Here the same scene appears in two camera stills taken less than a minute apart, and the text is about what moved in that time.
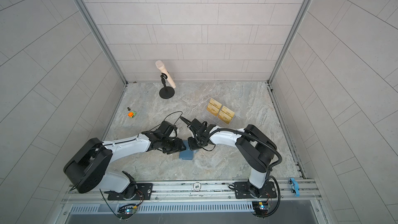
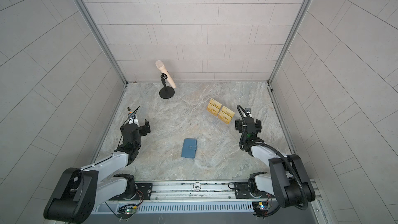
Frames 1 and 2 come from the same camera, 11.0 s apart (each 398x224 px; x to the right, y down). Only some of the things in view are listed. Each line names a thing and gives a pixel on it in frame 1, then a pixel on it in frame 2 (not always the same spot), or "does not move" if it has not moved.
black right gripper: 193,147 to 239,125
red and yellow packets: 222,112 does not move
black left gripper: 178,147 to 143,129
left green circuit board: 125,212 does not move
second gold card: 226,114 does not move
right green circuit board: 260,208 does not move
